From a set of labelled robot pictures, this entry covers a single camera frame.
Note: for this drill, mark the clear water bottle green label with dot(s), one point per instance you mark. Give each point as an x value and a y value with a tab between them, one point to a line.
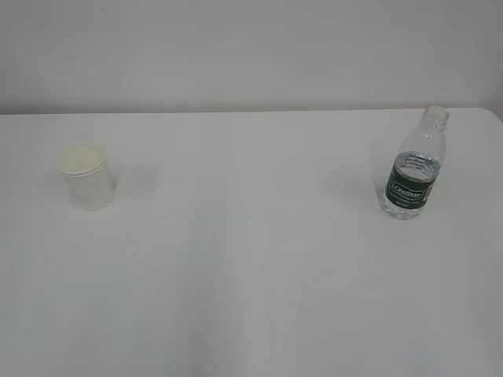
417	166

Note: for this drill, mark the white paper cup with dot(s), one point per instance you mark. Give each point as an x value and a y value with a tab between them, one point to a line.
85	171

